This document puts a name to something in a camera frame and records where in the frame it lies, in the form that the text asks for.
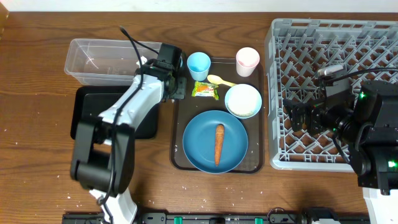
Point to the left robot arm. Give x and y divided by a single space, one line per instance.
103 153

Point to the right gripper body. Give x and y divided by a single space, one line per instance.
299 115

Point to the pink cup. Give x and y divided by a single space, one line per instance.
247 59

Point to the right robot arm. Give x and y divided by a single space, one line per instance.
367 124

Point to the light blue cup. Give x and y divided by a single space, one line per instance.
199 64

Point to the green snack wrapper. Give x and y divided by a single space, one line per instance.
203 89

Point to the light blue rice bowl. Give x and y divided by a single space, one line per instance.
243 101

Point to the black tray bin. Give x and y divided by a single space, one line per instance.
90 101

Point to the dark blue plate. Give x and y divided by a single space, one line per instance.
199 142

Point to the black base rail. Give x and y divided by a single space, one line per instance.
274 216

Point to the orange carrot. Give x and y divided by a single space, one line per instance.
219 138

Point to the grey dishwasher rack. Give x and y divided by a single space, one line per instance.
295 50

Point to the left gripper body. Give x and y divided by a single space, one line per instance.
179 88

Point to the yellow plastic spoon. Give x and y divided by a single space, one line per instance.
214 79

